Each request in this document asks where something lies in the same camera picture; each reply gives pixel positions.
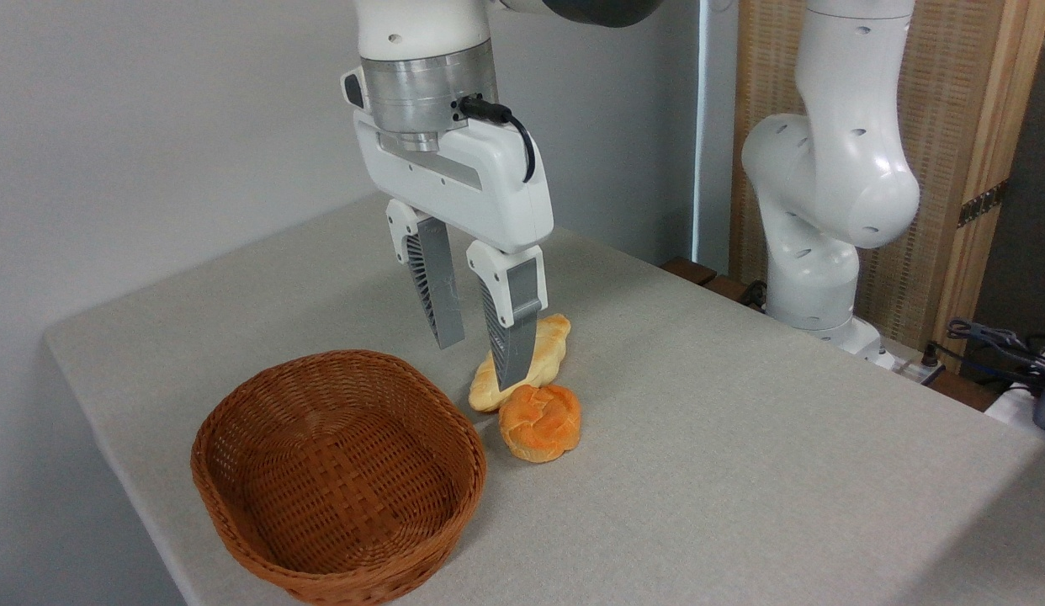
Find metal screen hinge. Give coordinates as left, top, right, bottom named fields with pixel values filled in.
left=957, top=178, right=1010, bottom=229

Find round orange bread bun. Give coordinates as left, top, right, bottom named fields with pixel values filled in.
left=497, top=383, right=583, bottom=465

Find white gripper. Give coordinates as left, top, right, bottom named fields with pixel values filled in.
left=353, top=112, right=555, bottom=393

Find brown wicker basket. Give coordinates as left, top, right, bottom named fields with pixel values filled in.
left=190, top=349, right=488, bottom=606

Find long pale bread roll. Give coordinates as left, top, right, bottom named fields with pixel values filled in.
left=468, top=313, right=572, bottom=414

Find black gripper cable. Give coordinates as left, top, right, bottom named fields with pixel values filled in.
left=459, top=94, right=538, bottom=184

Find black cable bundle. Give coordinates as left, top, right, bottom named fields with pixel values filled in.
left=925, top=316, right=1045, bottom=396

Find wooden woven screen panel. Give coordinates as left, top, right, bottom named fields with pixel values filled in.
left=729, top=0, right=1045, bottom=373

